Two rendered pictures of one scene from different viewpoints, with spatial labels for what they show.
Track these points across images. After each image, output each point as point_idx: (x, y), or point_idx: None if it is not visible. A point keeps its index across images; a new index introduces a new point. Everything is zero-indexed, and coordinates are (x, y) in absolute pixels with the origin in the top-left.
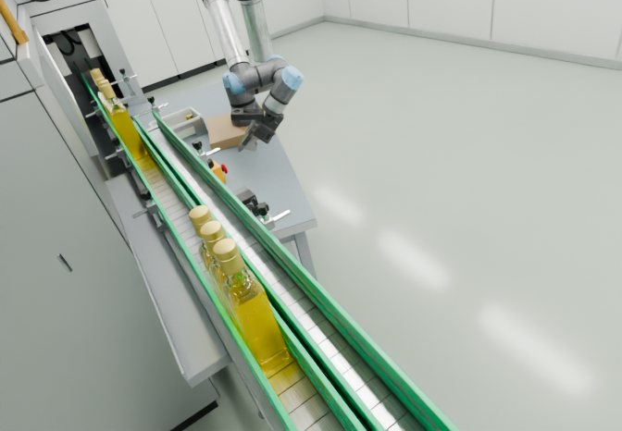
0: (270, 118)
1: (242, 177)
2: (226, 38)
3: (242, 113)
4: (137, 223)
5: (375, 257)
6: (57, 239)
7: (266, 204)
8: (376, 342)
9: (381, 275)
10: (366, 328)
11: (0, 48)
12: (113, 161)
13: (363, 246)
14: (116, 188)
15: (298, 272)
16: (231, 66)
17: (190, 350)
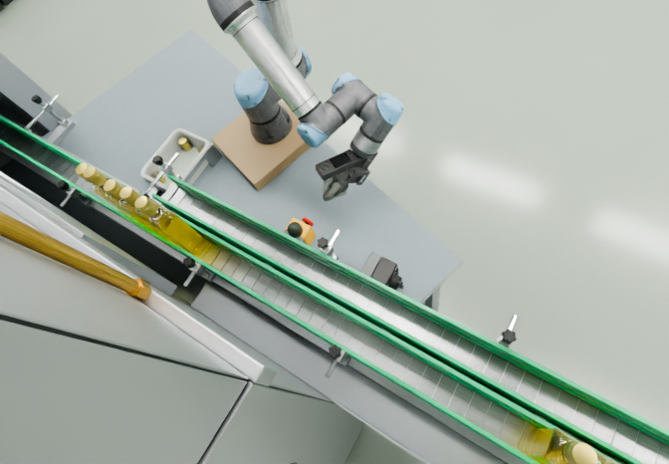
0: (362, 158)
1: (331, 221)
2: (284, 79)
3: (335, 168)
4: (304, 361)
5: (421, 205)
6: (287, 458)
7: (514, 334)
8: (469, 296)
9: (438, 223)
10: (453, 285)
11: (236, 388)
12: (123, 240)
13: (402, 196)
14: (218, 313)
15: (587, 396)
16: (304, 115)
17: None
